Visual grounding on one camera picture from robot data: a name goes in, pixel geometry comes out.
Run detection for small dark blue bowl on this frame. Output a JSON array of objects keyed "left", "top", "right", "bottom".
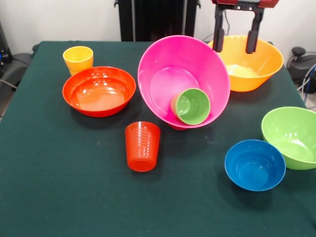
[{"left": 224, "top": 139, "right": 287, "bottom": 192}]

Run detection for red shallow bowl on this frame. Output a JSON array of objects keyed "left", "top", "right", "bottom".
[{"left": 62, "top": 66, "right": 137, "bottom": 118}]

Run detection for yellow cup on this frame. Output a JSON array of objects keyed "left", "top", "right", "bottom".
[{"left": 62, "top": 45, "right": 94, "bottom": 76}]

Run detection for large orange bowl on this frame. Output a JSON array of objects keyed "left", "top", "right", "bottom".
[{"left": 207, "top": 35, "right": 284, "bottom": 92}]

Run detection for green cup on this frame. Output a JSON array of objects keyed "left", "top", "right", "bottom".
[{"left": 170, "top": 88, "right": 211, "bottom": 125}]

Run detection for large pink bowl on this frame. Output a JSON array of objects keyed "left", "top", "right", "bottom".
[{"left": 137, "top": 35, "right": 231, "bottom": 130}]

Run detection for orange-red ribbed cup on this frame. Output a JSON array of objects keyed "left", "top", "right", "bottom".
[{"left": 124, "top": 121, "right": 161, "bottom": 172}]

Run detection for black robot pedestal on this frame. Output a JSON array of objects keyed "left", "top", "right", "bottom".
[{"left": 115, "top": 0, "right": 202, "bottom": 42}]

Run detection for black equipment box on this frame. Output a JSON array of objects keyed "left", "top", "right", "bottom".
[{"left": 0, "top": 21, "right": 13, "bottom": 72}]

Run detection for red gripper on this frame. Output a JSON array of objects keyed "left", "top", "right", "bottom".
[{"left": 211, "top": 0, "right": 279, "bottom": 54}]

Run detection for black wall cable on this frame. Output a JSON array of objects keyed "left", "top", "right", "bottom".
[{"left": 223, "top": 11, "right": 231, "bottom": 37}]

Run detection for dark green tablecloth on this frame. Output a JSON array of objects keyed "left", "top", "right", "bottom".
[{"left": 0, "top": 40, "right": 316, "bottom": 237}]

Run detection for light green bowl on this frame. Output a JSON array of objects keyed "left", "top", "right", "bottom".
[{"left": 261, "top": 106, "right": 316, "bottom": 170}]

